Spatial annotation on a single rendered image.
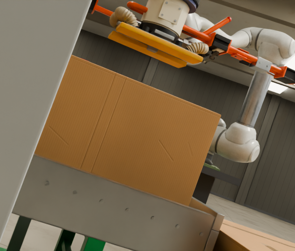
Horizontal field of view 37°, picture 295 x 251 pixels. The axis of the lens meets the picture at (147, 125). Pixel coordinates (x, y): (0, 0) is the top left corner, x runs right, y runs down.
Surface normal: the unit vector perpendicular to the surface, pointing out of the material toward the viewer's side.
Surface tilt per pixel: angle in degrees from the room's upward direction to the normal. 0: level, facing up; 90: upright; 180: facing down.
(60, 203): 90
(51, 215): 90
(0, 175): 90
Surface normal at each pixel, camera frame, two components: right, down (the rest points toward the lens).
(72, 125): 0.23, 0.04
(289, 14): -0.08, -0.08
